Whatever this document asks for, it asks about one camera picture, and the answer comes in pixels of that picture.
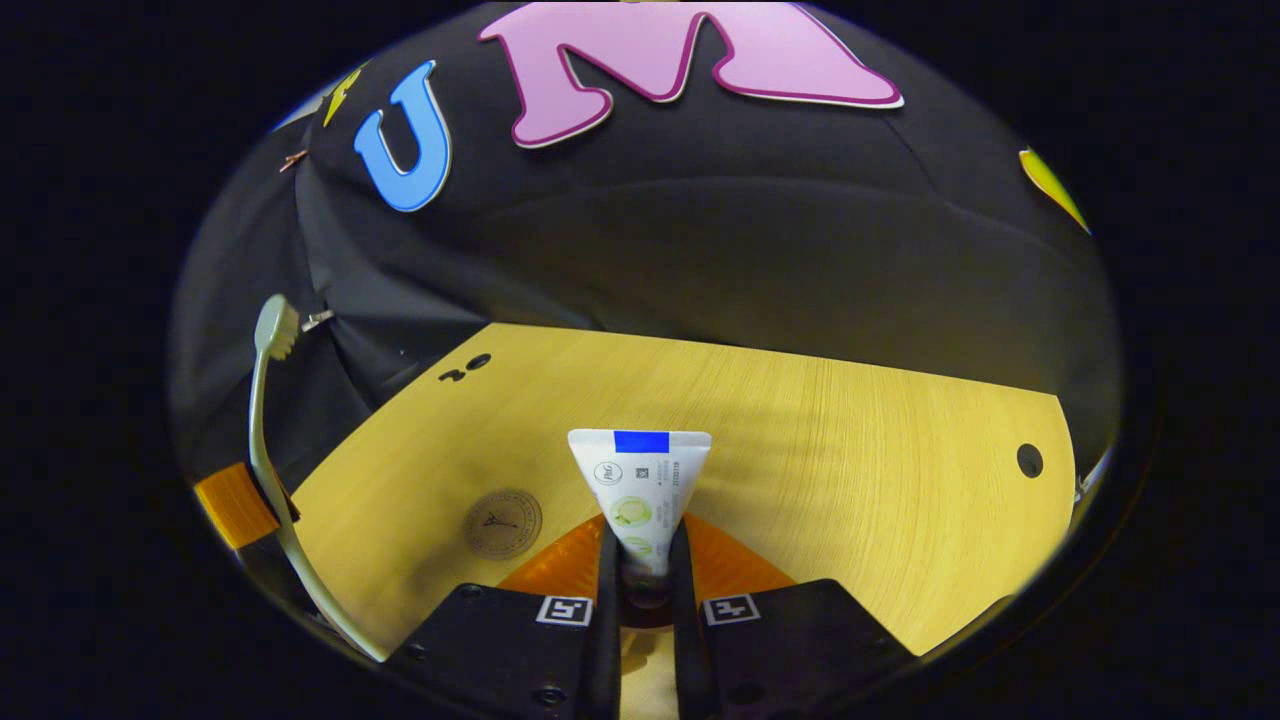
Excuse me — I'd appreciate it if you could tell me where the white toothpaste tube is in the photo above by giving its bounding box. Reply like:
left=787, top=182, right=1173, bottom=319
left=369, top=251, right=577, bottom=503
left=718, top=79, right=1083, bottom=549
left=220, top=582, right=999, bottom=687
left=567, top=429, right=714, bottom=611

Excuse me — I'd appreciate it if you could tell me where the pale green toothbrush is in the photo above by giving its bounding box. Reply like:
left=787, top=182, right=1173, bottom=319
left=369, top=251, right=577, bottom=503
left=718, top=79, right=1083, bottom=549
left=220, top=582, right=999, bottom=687
left=248, top=294, right=391, bottom=664

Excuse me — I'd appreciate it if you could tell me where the black backdrop cloth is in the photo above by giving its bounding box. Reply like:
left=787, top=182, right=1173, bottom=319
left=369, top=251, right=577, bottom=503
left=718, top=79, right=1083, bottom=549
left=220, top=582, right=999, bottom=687
left=168, top=0, right=1121, bottom=501

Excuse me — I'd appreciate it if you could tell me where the wooden desktop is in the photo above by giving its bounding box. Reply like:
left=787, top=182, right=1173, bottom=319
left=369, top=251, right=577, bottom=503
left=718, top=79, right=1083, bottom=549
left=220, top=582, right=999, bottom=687
left=290, top=322, right=1078, bottom=720

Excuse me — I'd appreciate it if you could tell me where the round brown coaster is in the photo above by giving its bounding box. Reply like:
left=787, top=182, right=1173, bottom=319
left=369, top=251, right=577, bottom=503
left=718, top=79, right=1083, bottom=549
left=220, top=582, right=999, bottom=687
left=464, top=488, right=544, bottom=561

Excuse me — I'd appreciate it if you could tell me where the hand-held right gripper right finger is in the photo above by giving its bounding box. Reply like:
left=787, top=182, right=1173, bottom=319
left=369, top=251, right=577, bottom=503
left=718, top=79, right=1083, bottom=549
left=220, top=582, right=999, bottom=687
left=668, top=515, right=918, bottom=720

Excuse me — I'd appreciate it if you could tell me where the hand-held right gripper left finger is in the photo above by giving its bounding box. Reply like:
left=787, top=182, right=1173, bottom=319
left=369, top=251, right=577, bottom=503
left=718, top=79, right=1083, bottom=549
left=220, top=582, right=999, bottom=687
left=385, top=515, right=626, bottom=720

